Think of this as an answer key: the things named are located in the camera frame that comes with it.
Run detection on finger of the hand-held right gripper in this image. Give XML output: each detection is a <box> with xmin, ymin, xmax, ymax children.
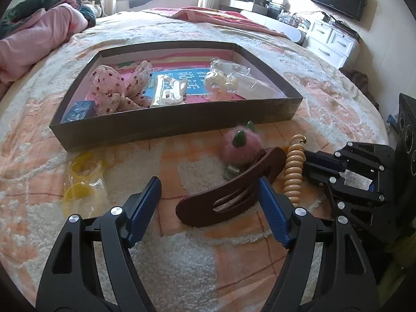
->
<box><xmin>305</xmin><ymin>141</ymin><xmax>396</xmax><ymax>178</ymax></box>
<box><xmin>305</xmin><ymin>168</ymin><xmax>396</xmax><ymax>242</ymax></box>

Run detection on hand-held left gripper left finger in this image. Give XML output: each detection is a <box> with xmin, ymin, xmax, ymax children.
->
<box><xmin>36</xmin><ymin>176</ymin><xmax>163</xmax><ymax>312</ymax></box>

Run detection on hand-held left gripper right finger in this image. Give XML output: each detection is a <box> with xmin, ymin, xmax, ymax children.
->
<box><xmin>258</xmin><ymin>176</ymin><xmax>381</xmax><ymax>312</ymax></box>

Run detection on beige spiral hair tie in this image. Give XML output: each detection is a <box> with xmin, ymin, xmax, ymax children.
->
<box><xmin>283</xmin><ymin>134</ymin><xmax>307</xmax><ymax>206</ymax></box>

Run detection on brown hair clip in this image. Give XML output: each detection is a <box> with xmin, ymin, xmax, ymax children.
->
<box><xmin>175</xmin><ymin>146</ymin><xmax>287</xmax><ymax>227</ymax></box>

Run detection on bag of yellow hair ties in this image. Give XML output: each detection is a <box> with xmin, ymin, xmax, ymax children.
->
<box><xmin>63</xmin><ymin>151</ymin><xmax>108</xmax><ymax>213</ymax></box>

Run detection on pink fuzzy hair clip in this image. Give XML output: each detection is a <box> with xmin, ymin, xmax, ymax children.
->
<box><xmin>222</xmin><ymin>120</ymin><xmax>264</xmax><ymax>181</ymax></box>

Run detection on dark cardboard box tray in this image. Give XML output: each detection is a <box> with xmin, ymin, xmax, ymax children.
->
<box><xmin>49</xmin><ymin>41</ymin><xmax>304</xmax><ymax>153</ymax></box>

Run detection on clear plastic packet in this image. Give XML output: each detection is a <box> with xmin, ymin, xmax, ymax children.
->
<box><xmin>234</xmin><ymin>71</ymin><xmax>287</xmax><ymax>100</ymax></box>

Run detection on small blue box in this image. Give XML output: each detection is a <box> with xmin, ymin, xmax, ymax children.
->
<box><xmin>61</xmin><ymin>101</ymin><xmax>96</xmax><ymax>123</ymax></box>

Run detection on white hair claw clip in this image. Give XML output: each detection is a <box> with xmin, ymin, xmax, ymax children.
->
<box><xmin>150</xmin><ymin>74</ymin><xmax>189</xmax><ymax>108</ymax></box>

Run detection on pink dotted fabric scrunchie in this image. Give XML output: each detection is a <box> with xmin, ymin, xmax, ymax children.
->
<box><xmin>89</xmin><ymin>60</ymin><xmax>153</xmax><ymax>116</ymax></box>

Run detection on clear bag of cream accessories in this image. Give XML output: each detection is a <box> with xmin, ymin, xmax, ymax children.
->
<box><xmin>206</xmin><ymin>59</ymin><xmax>251</xmax><ymax>101</ymax></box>

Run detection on dark brown cloth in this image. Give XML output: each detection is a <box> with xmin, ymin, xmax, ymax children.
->
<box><xmin>340</xmin><ymin>68</ymin><xmax>379</xmax><ymax>111</ymax></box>

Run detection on white drawer dresser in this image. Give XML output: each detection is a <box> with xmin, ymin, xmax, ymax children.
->
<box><xmin>305</xmin><ymin>18</ymin><xmax>361</xmax><ymax>69</ymax></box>

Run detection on black set-top box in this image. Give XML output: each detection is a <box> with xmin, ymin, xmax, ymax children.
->
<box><xmin>331</xmin><ymin>19</ymin><xmax>360</xmax><ymax>38</ymax></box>

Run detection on pink booklet with blue label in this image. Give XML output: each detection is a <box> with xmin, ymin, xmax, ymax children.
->
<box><xmin>86</xmin><ymin>59</ymin><xmax>241</xmax><ymax>105</ymax></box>

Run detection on white desk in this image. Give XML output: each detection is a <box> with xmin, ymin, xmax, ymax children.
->
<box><xmin>219</xmin><ymin>0</ymin><xmax>308</xmax><ymax>44</ymax></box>

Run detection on pink patterned blanket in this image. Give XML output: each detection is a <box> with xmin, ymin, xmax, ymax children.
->
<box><xmin>143</xmin><ymin>6</ymin><xmax>290</xmax><ymax>40</ymax></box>

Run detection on pink floral duvet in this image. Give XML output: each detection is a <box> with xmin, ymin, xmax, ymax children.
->
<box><xmin>0</xmin><ymin>0</ymin><xmax>98</xmax><ymax>87</ymax></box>

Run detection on white window seat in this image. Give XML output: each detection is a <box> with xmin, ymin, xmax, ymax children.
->
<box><xmin>115</xmin><ymin>0</ymin><xmax>199</xmax><ymax>15</ymax></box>

